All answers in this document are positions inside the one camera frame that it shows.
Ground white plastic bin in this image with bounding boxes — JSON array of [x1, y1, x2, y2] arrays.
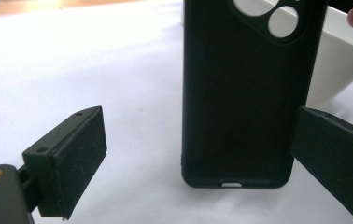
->
[[232, 0, 353, 110]]

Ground black phone case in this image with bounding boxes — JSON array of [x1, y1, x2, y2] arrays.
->
[[181, 0, 330, 189]]

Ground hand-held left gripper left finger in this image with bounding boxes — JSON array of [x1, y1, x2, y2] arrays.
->
[[21, 105, 108, 221]]

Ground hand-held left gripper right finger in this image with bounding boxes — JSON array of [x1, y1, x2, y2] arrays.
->
[[290, 106, 353, 222]]

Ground wooden table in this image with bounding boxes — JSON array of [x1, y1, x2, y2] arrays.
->
[[0, 0, 154, 18]]

